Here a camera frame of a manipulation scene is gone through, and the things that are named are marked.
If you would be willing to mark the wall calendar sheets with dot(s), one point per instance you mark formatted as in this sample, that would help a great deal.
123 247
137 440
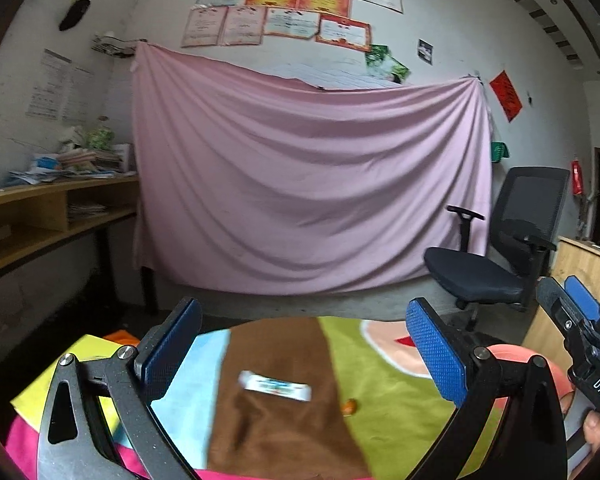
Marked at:
61 91

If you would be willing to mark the green hanging bag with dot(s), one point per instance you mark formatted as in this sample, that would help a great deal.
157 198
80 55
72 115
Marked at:
499 151

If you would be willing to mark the red fire extinguisher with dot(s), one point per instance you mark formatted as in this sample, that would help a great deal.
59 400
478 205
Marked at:
577 184

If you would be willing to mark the certificates on wall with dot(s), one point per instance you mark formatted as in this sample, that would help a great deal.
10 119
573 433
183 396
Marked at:
234 23

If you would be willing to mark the wooden wall shelf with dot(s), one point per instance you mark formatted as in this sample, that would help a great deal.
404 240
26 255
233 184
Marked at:
35 219

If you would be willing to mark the small dark wall picture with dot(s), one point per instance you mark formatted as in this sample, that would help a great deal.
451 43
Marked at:
425 51

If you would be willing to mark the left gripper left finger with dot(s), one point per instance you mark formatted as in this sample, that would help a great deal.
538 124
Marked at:
80 446

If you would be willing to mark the red paper wall decoration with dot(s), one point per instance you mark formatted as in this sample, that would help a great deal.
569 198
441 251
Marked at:
507 96

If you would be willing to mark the pink hanging sheet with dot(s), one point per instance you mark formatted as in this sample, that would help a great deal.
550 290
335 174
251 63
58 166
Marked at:
261 185

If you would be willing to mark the pink plastic basin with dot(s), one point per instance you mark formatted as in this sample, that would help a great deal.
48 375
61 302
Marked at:
518 374

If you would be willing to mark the colourful patchwork rug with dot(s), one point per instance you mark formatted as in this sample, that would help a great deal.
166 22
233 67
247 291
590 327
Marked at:
226 432

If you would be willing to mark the white blue carton box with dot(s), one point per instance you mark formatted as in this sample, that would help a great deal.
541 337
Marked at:
274 387

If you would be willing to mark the person right hand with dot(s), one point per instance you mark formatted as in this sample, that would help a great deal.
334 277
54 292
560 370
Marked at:
582 427

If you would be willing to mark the black cap on wall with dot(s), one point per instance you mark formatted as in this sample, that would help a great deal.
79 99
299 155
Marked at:
74 14

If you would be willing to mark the green photos on wall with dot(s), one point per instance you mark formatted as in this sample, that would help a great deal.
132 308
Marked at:
381 64

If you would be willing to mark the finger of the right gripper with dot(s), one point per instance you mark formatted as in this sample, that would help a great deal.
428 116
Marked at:
588 305
558 304

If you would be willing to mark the yellow book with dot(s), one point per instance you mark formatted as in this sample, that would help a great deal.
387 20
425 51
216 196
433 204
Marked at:
62 384

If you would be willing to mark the metal wall rack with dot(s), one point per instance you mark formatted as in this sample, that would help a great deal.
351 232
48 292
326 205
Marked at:
115 47

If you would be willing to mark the pile of papers on shelf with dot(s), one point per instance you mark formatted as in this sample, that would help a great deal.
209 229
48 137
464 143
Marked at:
92 154

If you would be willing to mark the black office chair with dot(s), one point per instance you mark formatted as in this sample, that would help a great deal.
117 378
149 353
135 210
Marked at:
522 229

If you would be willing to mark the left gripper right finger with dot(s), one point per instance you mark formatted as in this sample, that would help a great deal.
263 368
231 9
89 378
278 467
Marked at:
530 441

